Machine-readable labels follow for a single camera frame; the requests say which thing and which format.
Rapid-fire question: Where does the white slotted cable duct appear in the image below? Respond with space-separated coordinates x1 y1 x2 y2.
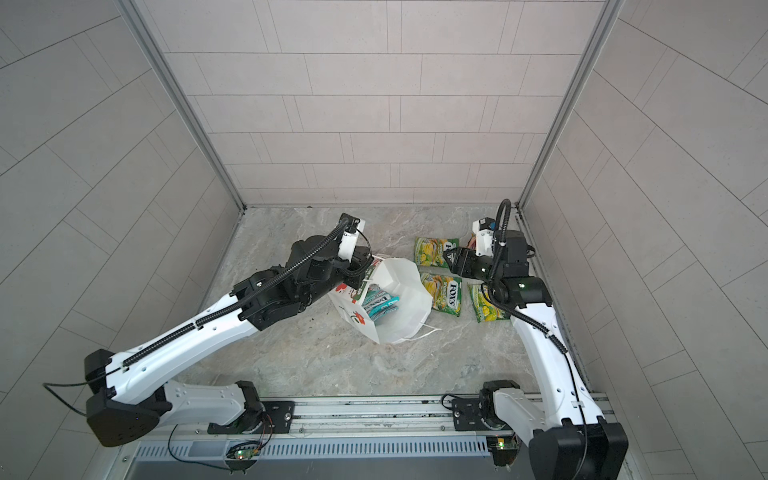
135 436 490 463

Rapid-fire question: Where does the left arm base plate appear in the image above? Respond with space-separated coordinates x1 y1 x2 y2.
207 401 296 435

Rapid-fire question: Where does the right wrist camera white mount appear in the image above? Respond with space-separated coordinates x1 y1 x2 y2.
471 217 498 257

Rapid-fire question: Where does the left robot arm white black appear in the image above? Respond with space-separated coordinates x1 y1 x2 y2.
84 232 373 447

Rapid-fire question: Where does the white floral paper bag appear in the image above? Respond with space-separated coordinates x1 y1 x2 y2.
329 257 433 344

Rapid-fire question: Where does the aluminium mounting rail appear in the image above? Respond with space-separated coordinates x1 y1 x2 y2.
116 392 619 442

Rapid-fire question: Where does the circuit board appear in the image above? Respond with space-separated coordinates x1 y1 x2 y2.
486 436 520 468
225 442 262 462

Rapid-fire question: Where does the left black cable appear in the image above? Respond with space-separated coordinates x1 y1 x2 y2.
43 374 109 418

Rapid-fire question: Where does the right circuit board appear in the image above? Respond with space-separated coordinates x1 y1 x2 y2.
486 436 520 468

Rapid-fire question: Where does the green Fox's candy packet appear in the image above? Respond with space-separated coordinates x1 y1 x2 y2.
421 272 462 317
469 284 510 323
414 237 459 268

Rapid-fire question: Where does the left circuit board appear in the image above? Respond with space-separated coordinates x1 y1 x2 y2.
225 442 262 462

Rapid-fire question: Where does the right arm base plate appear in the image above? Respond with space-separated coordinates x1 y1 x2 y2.
449 396 503 431

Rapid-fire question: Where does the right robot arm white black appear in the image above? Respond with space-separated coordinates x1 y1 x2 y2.
443 228 629 479

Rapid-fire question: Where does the teal snack packet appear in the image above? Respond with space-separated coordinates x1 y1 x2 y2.
362 284 400 322

